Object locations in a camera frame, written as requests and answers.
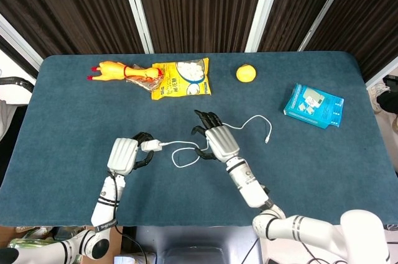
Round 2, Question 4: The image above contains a blue felt table cloth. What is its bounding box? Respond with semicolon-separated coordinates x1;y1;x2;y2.
0;51;398;227

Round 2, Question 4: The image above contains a white frame post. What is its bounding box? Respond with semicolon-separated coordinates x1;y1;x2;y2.
244;0;286;53
118;0;155;54
297;0;356;52
365;58;398;88
0;14;44;71

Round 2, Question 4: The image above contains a brown cardboard box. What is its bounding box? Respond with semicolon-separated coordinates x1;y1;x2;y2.
105;225;124;264

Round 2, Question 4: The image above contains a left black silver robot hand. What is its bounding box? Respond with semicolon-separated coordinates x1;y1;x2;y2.
107;132;155;176

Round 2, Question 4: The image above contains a blue product box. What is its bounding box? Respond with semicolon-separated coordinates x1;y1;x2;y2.
283;83;345;129

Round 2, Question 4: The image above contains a black bag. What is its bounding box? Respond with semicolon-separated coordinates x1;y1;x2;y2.
376;74;398;114

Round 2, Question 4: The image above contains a white clothing of person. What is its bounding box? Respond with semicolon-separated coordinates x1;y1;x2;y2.
0;99;18;141

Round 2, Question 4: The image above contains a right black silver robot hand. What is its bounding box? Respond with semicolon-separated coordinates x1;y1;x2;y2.
191;109;240;163

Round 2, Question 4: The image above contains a black chair armrest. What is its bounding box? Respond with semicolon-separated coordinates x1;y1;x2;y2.
0;76;34;93

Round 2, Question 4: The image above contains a yellow marshmallow snack bag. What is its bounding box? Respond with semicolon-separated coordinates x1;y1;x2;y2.
151;57;212;101

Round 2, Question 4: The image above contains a white charger plug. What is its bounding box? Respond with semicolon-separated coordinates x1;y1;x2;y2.
139;140;163;153

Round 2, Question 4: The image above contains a white sneaker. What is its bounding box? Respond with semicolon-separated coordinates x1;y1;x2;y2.
368;82;391;112

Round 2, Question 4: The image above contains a clear crinkly plastic wrapper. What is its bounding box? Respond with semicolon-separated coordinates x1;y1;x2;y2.
126;64;164;91

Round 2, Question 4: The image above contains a black floor cable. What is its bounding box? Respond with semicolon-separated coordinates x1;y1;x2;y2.
298;239;346;264

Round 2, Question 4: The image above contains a yellow rubber chicken toy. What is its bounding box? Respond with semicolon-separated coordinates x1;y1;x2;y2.
86;61;165;84

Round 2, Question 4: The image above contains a white charging cable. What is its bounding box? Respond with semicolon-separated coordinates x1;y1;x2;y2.
160;114;273;168

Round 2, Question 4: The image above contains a yellow ball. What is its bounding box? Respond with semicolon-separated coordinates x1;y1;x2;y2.
235;63;257;84

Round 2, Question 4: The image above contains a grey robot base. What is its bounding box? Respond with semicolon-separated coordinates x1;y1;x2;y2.
123;225;262;264

